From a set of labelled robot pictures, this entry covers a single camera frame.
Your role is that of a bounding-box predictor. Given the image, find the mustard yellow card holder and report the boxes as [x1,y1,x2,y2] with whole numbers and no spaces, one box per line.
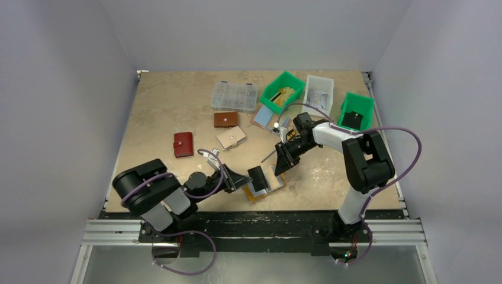
[243,165,286,202]

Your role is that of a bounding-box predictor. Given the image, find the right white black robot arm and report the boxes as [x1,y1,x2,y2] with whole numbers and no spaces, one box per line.
[273,112,395,225]

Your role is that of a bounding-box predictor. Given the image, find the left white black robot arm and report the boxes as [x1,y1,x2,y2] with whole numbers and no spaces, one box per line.
[112,159,252,234]

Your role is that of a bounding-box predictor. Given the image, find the cards in white bin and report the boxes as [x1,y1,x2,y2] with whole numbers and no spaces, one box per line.
[306,89,329,111]

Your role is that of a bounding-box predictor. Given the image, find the beige card holder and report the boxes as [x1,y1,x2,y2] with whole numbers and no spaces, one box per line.
[216,126,246,150]

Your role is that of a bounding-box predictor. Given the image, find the cards in green bin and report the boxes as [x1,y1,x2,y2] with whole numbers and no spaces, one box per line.
[270,87,295,107]

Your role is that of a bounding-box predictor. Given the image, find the black card holder in bin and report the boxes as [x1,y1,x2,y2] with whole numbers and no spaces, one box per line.
[340,111,363,130]

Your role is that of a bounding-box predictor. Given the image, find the stack of loose cards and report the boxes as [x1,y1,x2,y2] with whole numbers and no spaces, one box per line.
[250,105,292,136]

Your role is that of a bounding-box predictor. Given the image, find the red leather card holder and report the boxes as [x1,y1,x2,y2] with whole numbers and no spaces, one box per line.
[173,132,194,159]

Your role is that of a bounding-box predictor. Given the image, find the brown leather card holder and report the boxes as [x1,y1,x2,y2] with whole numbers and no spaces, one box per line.
[213,112,239,128]

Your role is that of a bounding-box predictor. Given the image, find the green bin with cards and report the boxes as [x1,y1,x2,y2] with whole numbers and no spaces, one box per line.
[260,71,305,114]

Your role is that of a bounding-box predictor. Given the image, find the yellow black screwdriver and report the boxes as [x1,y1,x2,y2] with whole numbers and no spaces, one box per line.
[261,130,297,163]

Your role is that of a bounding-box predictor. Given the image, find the white plastic bin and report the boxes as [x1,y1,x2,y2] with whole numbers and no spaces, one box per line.
[302,75,335,117]

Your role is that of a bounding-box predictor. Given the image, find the green bin right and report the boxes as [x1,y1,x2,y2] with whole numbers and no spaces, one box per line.
[337,92,375,131]

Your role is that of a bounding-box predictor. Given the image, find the clear plastic organizer box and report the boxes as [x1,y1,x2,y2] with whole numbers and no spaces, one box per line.
[210,81,259,113]

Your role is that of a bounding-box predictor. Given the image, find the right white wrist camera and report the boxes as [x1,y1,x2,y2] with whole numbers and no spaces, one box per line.
[272,122,289,144]

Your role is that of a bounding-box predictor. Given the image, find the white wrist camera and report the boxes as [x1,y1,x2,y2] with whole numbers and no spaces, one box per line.
[272,122,289,144]
[203,148,220,170]

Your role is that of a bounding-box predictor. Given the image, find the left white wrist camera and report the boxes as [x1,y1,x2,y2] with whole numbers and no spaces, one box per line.
[203,148,220,170]

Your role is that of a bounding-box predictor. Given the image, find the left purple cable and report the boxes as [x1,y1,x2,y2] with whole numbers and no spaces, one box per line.
[120,149,225,208]

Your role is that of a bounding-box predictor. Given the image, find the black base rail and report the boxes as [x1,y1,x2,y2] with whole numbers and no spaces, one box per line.
[98,209,387,260]

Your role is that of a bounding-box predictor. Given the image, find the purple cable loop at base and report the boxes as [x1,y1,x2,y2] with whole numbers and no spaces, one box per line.
[152,230,217,276]

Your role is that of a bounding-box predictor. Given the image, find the aluminium frame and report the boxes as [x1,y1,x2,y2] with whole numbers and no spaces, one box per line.
[70,219,437,283]

